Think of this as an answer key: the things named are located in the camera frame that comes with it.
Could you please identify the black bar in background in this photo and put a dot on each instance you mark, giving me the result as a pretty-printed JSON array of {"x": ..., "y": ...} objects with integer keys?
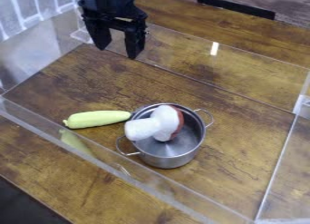
[{"x": 245, "y": 9}]

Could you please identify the white and brown toy mushroom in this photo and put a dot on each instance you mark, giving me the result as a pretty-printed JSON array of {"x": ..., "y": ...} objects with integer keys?
[{"x": 162, "y": 125}]

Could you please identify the silver metal pot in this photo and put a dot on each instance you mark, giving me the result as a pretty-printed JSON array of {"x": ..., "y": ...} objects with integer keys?
[{"x": 174, "y": 153}]

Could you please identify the white mesh curtain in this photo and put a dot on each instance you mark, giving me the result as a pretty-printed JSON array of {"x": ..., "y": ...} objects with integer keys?
[{"x": 22, "y": 14}]

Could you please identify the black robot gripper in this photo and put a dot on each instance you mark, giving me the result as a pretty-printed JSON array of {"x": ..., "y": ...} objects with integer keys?
[{"x": 119, "y": 15}]

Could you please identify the clear acrylic enclosure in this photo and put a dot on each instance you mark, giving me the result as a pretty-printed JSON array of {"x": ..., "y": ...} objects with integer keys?
[{"x": 235, "y": 68}]

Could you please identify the yellow-green toy corn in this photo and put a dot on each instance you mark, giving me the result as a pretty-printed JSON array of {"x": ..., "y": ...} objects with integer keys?
[{"x": 95, "y": 118}]

